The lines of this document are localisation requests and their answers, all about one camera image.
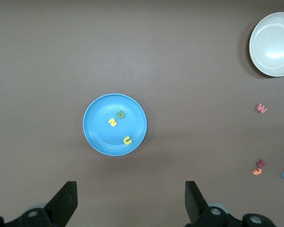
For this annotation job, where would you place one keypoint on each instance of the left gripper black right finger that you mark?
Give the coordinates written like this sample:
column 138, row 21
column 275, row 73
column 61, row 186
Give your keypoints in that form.
column 196, row 208

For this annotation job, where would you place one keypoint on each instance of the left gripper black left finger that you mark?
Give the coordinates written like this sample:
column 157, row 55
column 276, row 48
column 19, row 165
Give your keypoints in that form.
column 64, row 205

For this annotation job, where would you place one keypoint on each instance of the yellow foam letter u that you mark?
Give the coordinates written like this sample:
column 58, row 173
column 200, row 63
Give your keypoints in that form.
column 125, row 141

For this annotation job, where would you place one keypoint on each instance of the yellow foam digit 2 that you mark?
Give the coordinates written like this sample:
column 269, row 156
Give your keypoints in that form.
column 112, row 122

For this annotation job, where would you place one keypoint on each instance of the green foam letter n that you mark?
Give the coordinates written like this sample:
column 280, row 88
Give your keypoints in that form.
column 118, row 115

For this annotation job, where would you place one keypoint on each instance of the orange foam letter t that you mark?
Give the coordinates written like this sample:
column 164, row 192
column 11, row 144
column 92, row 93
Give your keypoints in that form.
column 257, row 171

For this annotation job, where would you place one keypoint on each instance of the blue plate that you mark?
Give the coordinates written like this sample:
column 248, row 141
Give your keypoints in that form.
column 99, row 137

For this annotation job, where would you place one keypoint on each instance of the dark red foam letter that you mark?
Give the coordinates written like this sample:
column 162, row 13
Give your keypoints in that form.
column 261, row 163

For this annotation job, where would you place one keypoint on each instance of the pink foam letter w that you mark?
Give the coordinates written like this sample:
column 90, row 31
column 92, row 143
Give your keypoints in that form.
column 261, row 108

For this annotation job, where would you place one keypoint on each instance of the beige plate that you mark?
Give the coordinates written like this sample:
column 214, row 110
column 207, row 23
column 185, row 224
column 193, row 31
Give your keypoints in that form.
column 272, row 45

